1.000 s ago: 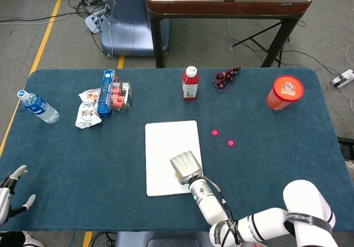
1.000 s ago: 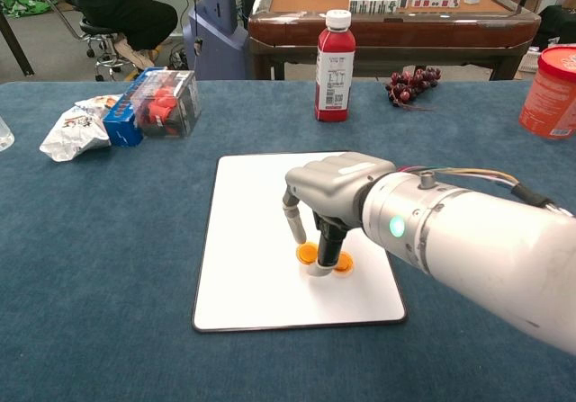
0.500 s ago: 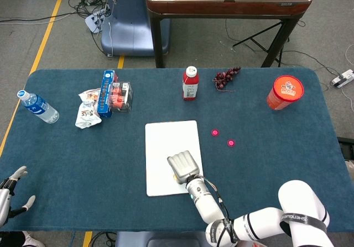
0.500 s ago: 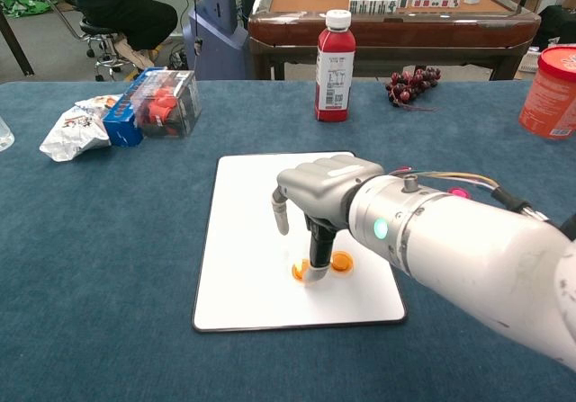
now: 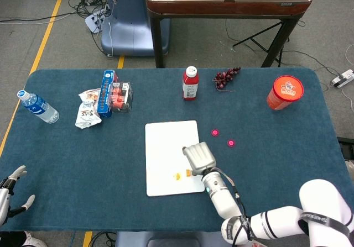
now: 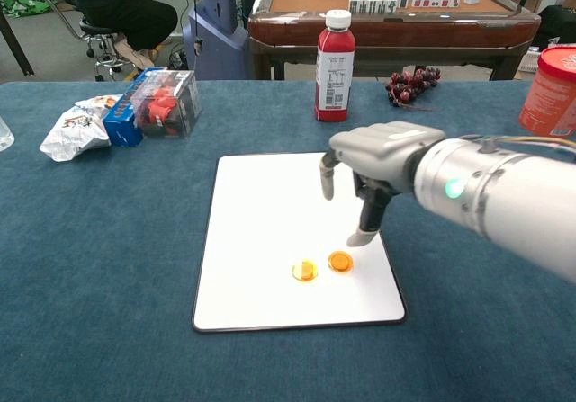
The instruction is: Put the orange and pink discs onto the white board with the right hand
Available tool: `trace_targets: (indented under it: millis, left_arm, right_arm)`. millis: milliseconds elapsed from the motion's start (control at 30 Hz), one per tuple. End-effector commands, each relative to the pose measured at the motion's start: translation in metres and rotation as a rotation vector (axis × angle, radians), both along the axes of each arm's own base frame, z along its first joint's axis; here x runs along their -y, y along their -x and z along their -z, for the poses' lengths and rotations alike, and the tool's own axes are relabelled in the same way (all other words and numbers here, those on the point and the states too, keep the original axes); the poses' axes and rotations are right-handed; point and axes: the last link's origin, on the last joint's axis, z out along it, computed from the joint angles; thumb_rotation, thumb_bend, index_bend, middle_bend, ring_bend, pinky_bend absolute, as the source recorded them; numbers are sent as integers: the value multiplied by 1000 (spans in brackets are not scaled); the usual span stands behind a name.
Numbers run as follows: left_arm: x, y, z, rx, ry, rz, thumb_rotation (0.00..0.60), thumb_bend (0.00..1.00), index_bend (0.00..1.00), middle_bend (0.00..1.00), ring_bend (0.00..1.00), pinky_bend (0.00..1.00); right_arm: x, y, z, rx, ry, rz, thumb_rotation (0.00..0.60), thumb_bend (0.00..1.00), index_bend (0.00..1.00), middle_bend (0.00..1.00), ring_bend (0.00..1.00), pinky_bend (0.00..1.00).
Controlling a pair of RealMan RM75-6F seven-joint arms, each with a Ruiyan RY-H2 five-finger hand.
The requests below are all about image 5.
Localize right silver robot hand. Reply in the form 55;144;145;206
181;141;217;176

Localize white rectangular board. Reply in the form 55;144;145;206
144;120;206;197

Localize black device beside table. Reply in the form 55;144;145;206
337;136;354;162

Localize clear water bottle blue label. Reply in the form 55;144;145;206
17;90;60;124

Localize clear box with red items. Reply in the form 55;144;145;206
109;81;134;114

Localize brown mahjong table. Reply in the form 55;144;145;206
145;0;313;69

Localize red juice bottle white cap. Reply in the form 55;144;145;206
182;66;200;101

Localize dark red grape bunch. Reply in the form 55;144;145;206
212;66;242;93

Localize white sneaker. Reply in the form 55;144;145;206
23;231;48;247

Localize black cable along right arm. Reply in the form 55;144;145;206
211;168;254;245

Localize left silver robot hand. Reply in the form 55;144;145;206
0;165;36;225

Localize blue cardboard box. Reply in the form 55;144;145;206
96;70;119;118

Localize black trouser leg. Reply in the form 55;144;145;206
0;232;27;247

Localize orange cylindrical canister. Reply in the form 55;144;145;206
266;75;305;111

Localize white power strip black plug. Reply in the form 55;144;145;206
331;69;354;88

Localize white power strip with plugs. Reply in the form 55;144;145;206
84;8;111;34

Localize blue felt table cover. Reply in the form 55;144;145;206
0;67;354;233

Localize blue grey machine pedestal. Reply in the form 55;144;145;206
100;0;171;57

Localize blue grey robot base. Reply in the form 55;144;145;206
114;231;226;247

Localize crumpled white snack bag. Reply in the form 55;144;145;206
75;88;102;129

